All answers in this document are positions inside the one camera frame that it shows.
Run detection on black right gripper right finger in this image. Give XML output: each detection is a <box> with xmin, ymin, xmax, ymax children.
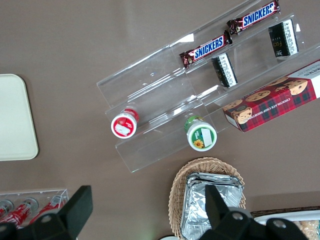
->
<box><xmin>199</xmin><ymin>184</ymin><xmax>310</xmax><ymax>240</ymax></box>

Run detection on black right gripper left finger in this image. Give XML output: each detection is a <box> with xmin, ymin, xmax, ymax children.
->
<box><xmin>0</xmin><ymin>185</ymin><xmax>94</xmax><ymax>240</ymax></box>

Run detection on aluminium foil tray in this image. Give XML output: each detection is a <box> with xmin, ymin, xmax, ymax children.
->
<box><xmin>186</xmin><ymin>171</ymin><xmax>245</xmax><ymax>188</ymax></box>
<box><xmin>181</xmin><ymin>177</ymin><xmax>245</xmax><ymax>240</ymax></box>

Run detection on light wicker oval basket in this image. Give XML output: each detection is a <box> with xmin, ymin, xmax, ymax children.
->
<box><xmin>167</xmin><ymin>156</ymin><xmax>247</xmax><ymax>240</ymax></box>

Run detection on white rectangular snack tray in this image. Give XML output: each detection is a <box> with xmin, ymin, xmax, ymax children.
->
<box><xmin>253</xmin><ymin>209</ymin><xmax>320</xmax><ymax>240</ymax></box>

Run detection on beige plastic serving tray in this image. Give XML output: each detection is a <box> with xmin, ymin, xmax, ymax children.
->
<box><xmin>0</xmin><ymin>73</ymin><xmax>40</xmax><ymax>161</ymax></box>

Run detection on clear acrylic bottle rack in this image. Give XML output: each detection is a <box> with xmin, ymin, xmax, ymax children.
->
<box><xmin>0</xmin><ymin>188</ymin><xmax>70</xmax><ymax>230</ymax></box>

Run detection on dark brown flat mat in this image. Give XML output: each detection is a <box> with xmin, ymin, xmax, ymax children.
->
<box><xmin>250</xmin><ymin>206</ymin><xmax>320</xmax><ymax>219</ymax></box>

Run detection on green lid yogurt cup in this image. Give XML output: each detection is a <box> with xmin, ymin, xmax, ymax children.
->
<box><xmin>184</xmin><ymin>115</ymin><xmax>218</xmax><ymax>152</ymax></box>

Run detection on clear bag of crackers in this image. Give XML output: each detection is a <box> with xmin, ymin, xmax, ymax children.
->
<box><xmin>291</xmin><ymin>219</ymin><xmax>320</xmax><ymax>240</ymax></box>

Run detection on red lid yogurt cup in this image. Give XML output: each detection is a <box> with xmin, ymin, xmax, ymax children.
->
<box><xmin>110</xmin><ymin>107</ymin><xmax>140</xmax><ymax>140</ymax></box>

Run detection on red tartan cookie box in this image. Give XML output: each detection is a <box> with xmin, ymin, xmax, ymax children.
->
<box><xmin>222</xmin><ymin>59</ymin><xmax>320</xmax><ymax>133</ymax></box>

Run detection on small black white box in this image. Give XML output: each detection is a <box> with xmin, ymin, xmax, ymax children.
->
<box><xmin>211</xmin><ymin>52</ymin><xmax>238</xmax><ymax>89</ymax></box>
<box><xmin>268</xmin><ymin>18</ymin><xmax>300</xmax><ymax>58</ymax></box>

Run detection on clear acrylic stepped display stand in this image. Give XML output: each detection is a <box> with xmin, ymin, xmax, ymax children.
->
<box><xmin>96</xmin><ymin>0</ymin><xmax>320</xmax><ymax>174</ymax></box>

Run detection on Snickers chocolate bar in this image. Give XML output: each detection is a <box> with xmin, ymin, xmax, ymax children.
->
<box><xmin>179</xmin><ymin>31</ymin><xmax>233</xmax><ymax>70</ymax></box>
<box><xmin>226</xmin><ymin>0</ymin><xmax>281</xmax><ymax>36</ymax></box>

